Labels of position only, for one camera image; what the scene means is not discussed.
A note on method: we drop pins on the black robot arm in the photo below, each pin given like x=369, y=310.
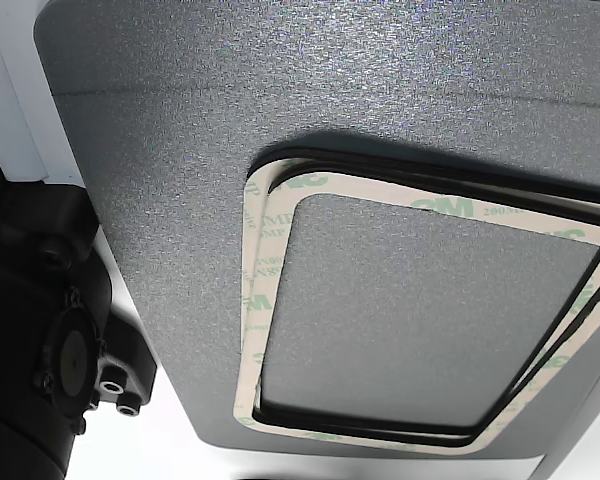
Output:
x=30, y=280

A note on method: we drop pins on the dark gray mat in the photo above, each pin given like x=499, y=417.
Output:
x=180, y=150

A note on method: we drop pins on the beige adhesive frame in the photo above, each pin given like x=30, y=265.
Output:
x=445, y=206
x=250, y=225

